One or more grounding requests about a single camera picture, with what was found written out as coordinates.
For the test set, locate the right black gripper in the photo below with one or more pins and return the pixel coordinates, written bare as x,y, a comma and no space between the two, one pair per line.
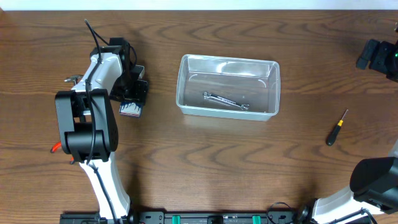
367,54

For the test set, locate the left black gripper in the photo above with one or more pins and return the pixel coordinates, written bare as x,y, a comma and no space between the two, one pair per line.
137,91

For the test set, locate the blue screwdriver set case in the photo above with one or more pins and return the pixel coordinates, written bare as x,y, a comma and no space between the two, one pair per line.
130,109

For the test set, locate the small claw hammer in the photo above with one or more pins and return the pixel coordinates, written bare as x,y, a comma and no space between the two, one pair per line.
73,79

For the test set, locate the silver double ring wrench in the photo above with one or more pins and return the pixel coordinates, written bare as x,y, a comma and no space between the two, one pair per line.
224,101

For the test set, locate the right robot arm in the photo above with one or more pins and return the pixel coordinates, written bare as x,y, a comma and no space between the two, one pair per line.
372,188

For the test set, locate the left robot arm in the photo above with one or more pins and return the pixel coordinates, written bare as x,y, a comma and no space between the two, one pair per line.
88,129

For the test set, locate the clear plastic container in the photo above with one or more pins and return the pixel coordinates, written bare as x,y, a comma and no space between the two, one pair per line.
246,81

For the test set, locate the black yellow screwdriver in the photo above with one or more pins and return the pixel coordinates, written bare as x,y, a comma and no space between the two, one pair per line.
331,138

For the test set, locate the red handled pliers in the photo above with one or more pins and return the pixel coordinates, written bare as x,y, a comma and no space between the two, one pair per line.
58,146

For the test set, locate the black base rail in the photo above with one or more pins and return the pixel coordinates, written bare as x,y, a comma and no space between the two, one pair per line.
187,218

